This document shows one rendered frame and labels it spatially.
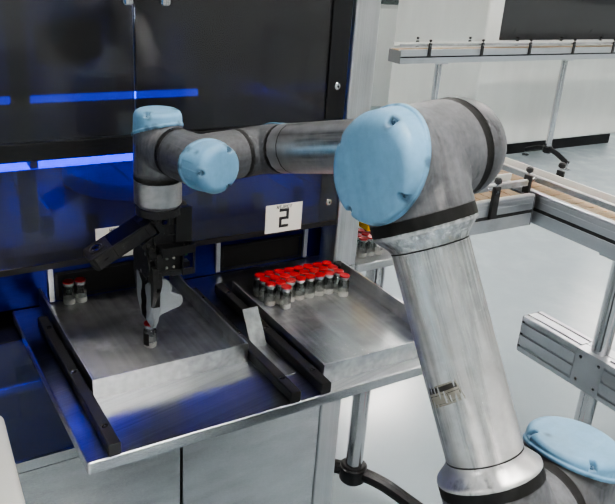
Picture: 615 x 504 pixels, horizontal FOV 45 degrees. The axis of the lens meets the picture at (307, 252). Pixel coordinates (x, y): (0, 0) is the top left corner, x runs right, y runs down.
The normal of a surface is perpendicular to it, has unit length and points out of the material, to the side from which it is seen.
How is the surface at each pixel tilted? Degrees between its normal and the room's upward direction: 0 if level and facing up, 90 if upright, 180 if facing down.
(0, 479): 0
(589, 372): 90
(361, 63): 90
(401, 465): 0
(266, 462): 90
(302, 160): 112
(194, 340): 0
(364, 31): 90
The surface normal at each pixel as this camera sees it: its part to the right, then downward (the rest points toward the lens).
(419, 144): 0.56, -0.30
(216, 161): 0.70, 0.32
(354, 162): -0.74, 0.10
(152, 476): 0.52, 0.36
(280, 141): -0.70, -0.20
